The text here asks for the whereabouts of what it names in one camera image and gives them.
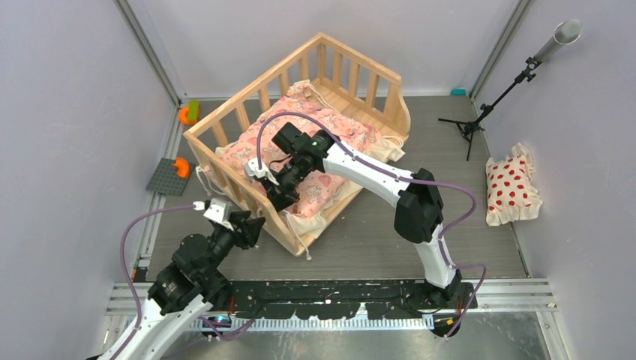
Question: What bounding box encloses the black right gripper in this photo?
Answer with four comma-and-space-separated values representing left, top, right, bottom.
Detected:
259, 155, 308, 218

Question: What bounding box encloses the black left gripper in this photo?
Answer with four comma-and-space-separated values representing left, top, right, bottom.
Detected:
200, 210, 265, 279

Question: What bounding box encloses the pink unicorn print cushion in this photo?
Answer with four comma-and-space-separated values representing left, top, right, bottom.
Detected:
189, 80, 404, 256

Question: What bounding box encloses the wooden slatted pet bed frame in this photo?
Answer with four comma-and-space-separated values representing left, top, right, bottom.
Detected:
184, 33, 411, 257

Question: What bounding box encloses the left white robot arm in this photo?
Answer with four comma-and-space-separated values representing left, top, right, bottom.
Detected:
98, 211, 266, 359

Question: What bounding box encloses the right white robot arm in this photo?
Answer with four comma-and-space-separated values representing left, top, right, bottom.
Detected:
249, 124, 461, 308

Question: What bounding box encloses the orange arch toy block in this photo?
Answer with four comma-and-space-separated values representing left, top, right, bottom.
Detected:
172, 157, 191, 179

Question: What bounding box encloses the grey building block plate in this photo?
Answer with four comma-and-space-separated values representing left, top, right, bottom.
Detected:
145, 157, 194, 197

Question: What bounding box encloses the orange and green toy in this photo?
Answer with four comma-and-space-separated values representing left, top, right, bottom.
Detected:
178, 100, 200, 126

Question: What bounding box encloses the small teal block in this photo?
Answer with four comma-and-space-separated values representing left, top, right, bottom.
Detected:
450, 88, 467, 96

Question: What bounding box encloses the white strawberry print pillow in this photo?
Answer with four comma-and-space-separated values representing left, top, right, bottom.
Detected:
485, 143, 543, 227

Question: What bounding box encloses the microphone on black stand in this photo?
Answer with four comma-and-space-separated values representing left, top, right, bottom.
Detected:
438, 19, 582, 161

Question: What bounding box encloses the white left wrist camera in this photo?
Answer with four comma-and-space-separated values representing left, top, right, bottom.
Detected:
202, 198, 234, 230

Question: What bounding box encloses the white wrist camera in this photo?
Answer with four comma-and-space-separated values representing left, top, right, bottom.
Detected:
202, 198, 234, 230
243, 157, 280, 187

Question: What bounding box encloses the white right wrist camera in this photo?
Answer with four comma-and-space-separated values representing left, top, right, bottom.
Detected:
243, 157, 280, 187

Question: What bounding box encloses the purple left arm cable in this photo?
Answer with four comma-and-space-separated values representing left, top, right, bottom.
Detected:
108, 202, 260, 360

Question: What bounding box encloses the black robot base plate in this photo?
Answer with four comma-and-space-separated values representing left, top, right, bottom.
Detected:
211, 280, 476, 320

